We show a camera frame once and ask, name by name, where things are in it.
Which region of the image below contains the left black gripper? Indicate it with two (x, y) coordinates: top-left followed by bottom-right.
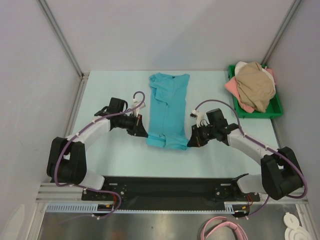
(117, 112), (148, 138)

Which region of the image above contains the teal polo shirt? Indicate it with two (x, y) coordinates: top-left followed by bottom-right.
(146, 72), (190, 150)

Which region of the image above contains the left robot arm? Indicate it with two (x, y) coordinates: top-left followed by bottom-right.
(46, 97), (148, 200)

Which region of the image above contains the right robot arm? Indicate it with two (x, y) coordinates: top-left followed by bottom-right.
(187, 108), (305, 201)

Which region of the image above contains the pink shirt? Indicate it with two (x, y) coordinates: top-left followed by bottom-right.
(224, 65), (277, 113)

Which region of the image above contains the green plastic bin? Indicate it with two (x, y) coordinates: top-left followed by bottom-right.
(224, 62), (284, 119)

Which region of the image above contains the white shirt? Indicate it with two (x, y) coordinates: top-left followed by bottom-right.
(234, 61), (276, 88)

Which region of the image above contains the white round plastic part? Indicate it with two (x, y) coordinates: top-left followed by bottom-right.
(283, 212), (312, 240)

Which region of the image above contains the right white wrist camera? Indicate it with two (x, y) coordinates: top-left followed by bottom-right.
(190, 109), (208, 128)

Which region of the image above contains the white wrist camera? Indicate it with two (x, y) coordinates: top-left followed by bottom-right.
(131, 98), (146, 117)
(190, 109), (208, 128)

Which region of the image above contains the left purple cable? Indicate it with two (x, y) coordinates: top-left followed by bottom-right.
(53, 91), (147, 222)

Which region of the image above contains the purple cable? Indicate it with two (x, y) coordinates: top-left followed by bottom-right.
(194, 99), (309, 220)
(53, 91), (147, 222)

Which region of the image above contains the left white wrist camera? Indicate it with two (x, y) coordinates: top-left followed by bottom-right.
(131, 98), (146, 117)

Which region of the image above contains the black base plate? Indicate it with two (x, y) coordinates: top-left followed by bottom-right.
(81, 176), (260, 211)

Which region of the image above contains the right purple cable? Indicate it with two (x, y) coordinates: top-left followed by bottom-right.
(194, 99), (309, 220)

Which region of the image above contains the pink coiled cable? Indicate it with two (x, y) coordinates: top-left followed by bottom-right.
(198, 216), (249, 240)

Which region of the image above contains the white slotted cable duct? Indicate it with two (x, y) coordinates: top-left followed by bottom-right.
(46, 203), (249, 214)

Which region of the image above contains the aluminium front rail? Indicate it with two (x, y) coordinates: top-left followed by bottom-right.
(35, 183), (309, 205)

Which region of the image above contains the left aluminium frame post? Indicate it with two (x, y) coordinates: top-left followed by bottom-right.
(36, 0), (84, 79)

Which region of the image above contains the aluminium frame post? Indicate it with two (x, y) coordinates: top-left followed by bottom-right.
(36, 0), (84, 79)
(260, 0), (304, 65)

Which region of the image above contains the right aluminium frame post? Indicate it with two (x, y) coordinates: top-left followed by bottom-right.
(260, 0), (304, 65)

